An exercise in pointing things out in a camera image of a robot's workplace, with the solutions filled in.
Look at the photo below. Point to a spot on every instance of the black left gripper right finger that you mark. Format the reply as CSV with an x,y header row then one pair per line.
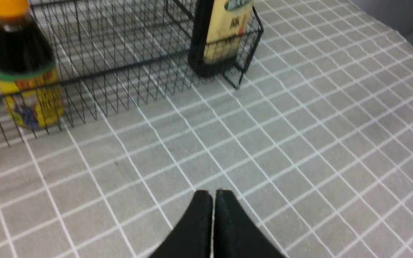
x,y
235,234

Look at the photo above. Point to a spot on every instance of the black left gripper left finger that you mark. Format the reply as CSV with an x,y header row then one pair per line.
x,y
191,237

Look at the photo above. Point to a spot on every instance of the tall dark vinegar bottle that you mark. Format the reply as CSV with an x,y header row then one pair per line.
x,y
217,33

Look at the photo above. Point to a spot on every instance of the small orange-capped sauce bottle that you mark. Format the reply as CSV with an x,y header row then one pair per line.
x,y
28,74

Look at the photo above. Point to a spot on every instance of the grey checked tablecloth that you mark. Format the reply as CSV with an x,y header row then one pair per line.
x,y
315,140

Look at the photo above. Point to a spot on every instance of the black wire mesh rack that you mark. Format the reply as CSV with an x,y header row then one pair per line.
x,y
112,55

